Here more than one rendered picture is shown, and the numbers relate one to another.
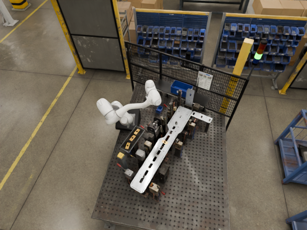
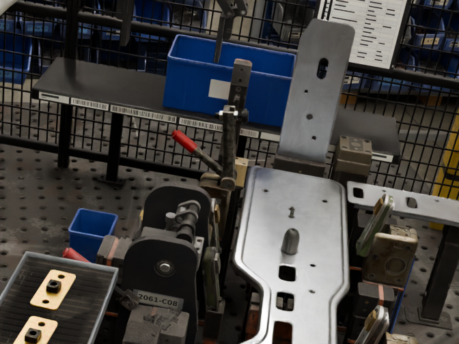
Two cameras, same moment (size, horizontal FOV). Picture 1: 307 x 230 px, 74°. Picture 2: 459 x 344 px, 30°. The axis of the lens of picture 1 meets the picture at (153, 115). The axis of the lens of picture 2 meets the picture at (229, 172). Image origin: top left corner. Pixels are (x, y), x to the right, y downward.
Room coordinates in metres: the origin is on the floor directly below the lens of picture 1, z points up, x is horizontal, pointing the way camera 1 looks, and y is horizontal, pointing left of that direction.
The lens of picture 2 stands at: (0.53, 0.53, 1.90)
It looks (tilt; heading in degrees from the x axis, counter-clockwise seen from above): 28 degrees down; 329
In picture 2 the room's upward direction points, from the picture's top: 10 degrees clockwise
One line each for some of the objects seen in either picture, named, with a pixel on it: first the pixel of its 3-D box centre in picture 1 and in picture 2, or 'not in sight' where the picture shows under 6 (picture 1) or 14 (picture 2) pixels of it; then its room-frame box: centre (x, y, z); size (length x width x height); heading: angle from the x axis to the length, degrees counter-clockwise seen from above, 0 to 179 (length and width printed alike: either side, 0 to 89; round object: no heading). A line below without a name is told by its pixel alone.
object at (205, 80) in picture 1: (204, 80); (361, 6); (2.17, -0.76, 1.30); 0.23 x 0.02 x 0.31; 58
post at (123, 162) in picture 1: (123, 164); not in sight; (1.13, 0.42, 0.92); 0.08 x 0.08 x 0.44; 58
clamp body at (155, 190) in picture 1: (155, 191); not in sight; (0.77, 0.03, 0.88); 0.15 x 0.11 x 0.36; 58
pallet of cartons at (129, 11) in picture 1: (132, 25); not in sight; (5.28, 0.42, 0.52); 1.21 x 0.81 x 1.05; 171
